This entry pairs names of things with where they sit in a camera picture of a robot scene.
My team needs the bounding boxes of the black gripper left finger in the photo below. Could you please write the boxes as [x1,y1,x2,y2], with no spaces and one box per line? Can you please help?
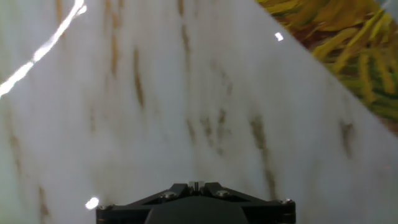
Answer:
[95,181,197,224]

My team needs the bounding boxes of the white marble pattern sheet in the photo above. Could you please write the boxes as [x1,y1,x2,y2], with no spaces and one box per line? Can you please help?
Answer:
[0,0,398,224]

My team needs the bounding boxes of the yellow green painted cloth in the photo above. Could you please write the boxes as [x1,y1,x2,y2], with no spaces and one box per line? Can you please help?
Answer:
[254,0,398,138]

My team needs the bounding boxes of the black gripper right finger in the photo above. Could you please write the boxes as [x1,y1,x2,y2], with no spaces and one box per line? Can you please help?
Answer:
[195,181,296,224]

